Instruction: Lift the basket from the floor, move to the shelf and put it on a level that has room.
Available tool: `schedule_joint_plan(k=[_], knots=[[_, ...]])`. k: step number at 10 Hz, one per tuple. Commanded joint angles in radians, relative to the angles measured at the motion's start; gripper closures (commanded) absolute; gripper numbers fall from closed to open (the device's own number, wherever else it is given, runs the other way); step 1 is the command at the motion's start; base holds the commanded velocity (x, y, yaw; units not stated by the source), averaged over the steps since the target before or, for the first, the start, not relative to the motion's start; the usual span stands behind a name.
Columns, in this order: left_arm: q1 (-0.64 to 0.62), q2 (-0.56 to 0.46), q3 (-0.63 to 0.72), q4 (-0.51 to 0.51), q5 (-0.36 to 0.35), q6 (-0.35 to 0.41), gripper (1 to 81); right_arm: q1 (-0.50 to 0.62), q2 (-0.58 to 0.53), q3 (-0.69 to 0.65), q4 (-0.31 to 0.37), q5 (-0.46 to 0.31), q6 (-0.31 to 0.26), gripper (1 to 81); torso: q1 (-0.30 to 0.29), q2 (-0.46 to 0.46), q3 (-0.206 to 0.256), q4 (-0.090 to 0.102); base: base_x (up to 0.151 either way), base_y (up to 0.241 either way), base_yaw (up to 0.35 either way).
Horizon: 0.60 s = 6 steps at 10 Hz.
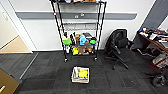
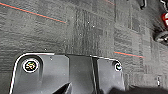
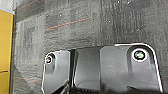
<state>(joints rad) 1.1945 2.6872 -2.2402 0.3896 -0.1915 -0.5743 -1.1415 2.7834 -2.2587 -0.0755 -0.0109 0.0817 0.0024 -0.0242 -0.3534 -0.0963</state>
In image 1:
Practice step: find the pale basket with dark spots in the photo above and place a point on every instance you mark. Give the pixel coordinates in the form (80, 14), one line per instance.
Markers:
(80, 81)

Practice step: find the blue plush toy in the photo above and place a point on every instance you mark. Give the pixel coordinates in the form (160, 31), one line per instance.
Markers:
(83, 40)

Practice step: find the green bowl with blue rim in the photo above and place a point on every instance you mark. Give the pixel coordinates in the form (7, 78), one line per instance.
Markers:
(93, 42)

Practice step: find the brown cardboard carton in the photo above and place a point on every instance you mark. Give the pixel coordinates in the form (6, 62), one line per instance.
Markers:
(77, 36)

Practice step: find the small white bottle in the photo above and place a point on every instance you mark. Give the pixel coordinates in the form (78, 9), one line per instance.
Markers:
(67, 49)

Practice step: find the lime green lidded container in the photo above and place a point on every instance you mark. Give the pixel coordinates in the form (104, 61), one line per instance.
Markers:
(67, 41)

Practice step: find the yellow soft item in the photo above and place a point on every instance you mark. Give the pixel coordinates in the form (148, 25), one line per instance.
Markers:
(83, 73)

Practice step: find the black office chair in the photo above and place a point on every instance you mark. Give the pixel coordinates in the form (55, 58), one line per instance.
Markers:
(119, 43)

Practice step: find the cluttered dark desk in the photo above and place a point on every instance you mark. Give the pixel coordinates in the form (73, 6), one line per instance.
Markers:
(151, 38)

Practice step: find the white door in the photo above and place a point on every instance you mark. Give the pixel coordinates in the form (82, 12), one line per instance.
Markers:
(8, 25)

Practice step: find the dark wheeled cart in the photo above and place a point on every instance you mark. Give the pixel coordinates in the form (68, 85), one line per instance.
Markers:
(160, 75)

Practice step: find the brown wooden board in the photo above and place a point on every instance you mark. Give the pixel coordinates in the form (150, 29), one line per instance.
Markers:
(7, 82)

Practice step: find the square white wall outlet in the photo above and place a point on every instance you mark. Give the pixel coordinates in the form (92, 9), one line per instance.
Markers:
(76, 16)

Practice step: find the long grey wall band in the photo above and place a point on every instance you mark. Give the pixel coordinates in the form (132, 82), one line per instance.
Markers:
(40, 15)

